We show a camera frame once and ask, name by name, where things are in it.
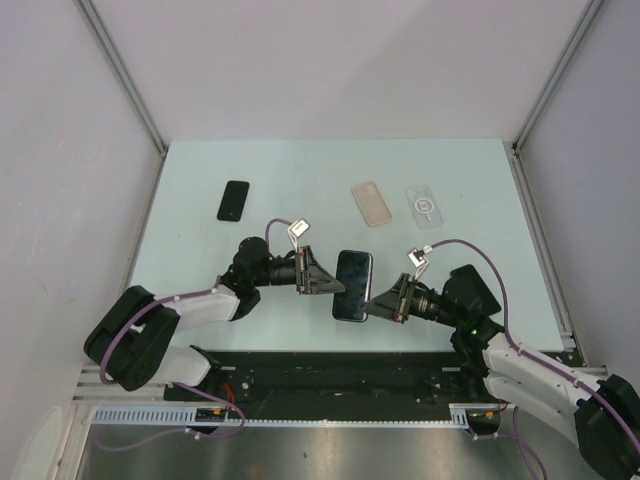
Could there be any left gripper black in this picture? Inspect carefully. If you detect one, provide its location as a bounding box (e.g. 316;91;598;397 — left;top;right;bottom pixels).
252;245;344;294

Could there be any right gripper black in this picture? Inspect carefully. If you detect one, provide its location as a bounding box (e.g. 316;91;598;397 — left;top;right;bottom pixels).
359;273;461;328

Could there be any beige pink phone case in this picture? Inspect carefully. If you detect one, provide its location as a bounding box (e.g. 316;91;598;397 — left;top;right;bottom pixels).
351;182;392;228

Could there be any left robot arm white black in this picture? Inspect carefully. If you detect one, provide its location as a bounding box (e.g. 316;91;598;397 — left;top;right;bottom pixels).
83;237;345;400

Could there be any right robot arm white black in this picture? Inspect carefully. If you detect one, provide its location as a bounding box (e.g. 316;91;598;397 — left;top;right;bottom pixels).
364;265;639;479

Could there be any clear magsafe phone case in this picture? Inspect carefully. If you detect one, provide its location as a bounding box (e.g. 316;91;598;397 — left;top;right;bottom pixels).
404;185;444;230

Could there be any small black phone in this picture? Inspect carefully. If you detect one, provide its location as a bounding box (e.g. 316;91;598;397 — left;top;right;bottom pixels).
217;180;250;223

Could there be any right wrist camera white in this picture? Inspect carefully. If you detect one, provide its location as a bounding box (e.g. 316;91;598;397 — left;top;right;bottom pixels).
407;245;433;281

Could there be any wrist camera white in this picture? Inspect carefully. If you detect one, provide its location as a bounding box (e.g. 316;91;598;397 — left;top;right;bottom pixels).
407;245;433;281
287;218;310;251

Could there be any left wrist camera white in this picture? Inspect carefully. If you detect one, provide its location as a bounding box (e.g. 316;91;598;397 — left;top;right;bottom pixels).
287;218;310;251

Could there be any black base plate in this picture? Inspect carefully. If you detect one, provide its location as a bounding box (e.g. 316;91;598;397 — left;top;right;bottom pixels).
164;351;509;425

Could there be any white slotted cable duct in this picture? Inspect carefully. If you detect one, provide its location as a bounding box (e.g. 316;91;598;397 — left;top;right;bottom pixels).
92;402;506;429

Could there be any left aluminium corner post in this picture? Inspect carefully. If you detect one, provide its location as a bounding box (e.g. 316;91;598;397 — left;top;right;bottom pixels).
73;0;168;159

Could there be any aluminium corner post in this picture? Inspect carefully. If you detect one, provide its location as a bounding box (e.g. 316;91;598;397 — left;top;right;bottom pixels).
73;0;168;159
511;0;609;154

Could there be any right aluminium corner post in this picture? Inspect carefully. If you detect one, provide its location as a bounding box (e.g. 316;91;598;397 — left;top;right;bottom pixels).
511;0;609;154

